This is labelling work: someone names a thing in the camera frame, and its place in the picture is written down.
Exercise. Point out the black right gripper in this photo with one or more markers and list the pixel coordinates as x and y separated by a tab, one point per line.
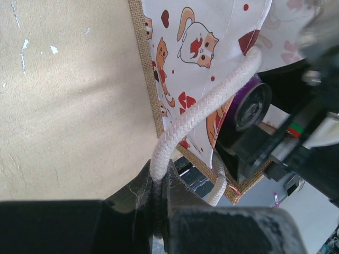
306	143

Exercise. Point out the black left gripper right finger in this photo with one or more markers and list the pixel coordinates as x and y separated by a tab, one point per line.
190	225

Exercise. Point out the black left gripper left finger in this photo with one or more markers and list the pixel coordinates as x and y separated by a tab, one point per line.
118	224

